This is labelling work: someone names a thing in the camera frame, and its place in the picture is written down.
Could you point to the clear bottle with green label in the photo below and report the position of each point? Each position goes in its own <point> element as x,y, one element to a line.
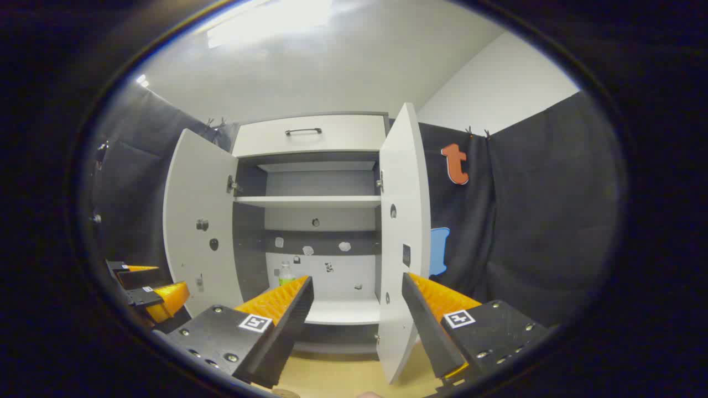
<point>286,275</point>

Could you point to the white cabinet door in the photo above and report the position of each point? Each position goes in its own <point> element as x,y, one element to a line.
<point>193,193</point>
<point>404,166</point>

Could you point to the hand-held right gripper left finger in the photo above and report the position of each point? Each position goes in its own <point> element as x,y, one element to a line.
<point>282,331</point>

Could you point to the white cabinet shelf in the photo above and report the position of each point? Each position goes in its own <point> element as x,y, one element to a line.
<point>310,201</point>

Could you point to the white and grey cabinet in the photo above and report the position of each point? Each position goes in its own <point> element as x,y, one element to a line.
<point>251,232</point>

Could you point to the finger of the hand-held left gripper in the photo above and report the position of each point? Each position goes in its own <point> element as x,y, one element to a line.
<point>146,297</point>
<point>138,278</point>

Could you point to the white cabinet drawer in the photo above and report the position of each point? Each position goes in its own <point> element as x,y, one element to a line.
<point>343,135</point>

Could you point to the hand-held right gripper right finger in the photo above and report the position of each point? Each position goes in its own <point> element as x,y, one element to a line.
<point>431,331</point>

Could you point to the white cabinet floor board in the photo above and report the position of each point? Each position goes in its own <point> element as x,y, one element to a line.
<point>345,312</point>

